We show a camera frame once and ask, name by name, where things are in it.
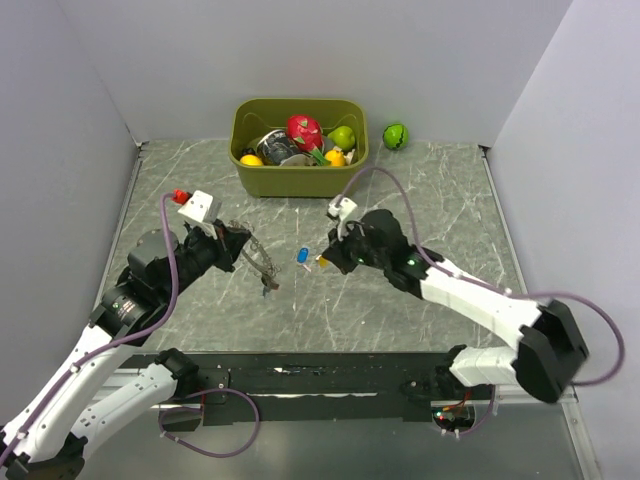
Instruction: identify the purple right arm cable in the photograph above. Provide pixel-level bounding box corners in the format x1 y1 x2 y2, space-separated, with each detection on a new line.
342 166 626 441

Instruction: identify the green pear toy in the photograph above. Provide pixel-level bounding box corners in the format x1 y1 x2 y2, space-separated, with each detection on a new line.
328 125 356 151

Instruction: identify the olive green plastic bin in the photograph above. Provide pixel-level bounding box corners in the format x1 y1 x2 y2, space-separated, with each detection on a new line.
229 98 369 198

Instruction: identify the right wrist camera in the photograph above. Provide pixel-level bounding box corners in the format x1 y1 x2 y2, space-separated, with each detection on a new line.
326 194 357 241

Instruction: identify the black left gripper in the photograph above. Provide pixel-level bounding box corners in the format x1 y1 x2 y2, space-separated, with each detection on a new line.
158 216 251 302

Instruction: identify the yellow lemon toy right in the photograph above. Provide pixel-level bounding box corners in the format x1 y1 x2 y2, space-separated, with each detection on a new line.
324 149 346 167

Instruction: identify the yellow lemon toy left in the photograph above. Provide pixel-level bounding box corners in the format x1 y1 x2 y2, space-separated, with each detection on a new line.
240 154 264 166

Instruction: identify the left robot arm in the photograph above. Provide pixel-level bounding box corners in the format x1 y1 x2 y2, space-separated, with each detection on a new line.
1 220 253 479

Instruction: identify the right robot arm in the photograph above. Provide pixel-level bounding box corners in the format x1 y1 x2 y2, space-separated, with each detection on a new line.
322 199 589 404

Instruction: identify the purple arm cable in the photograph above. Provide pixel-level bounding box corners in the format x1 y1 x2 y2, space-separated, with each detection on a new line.
342 166 626 441
0 192 261 459

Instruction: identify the green watermelon toy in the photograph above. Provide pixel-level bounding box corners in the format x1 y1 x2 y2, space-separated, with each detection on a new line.
382 123 409 150

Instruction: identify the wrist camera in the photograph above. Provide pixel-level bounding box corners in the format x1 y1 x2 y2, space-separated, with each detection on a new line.
326 194 357 241
178 190 222 224

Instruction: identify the blue key tag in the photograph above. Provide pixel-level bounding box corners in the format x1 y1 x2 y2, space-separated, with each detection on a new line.
296 247 309 264

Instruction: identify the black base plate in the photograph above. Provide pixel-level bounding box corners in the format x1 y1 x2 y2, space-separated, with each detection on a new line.
137 351 494 426

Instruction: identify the yellow lemon toy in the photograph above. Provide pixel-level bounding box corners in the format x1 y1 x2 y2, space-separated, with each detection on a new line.
240 154 264 166
324 149 346 167

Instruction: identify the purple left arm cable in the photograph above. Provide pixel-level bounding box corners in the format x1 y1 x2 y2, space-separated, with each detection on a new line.
0 192 261 459

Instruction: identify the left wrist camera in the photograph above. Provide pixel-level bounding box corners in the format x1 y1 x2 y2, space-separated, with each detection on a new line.
178 190 222 224

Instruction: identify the red dragon fruit toy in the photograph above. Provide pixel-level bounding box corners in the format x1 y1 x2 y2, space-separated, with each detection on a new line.
286 115 324 153

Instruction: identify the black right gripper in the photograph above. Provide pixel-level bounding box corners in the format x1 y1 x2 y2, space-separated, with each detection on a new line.
322 218 390 275

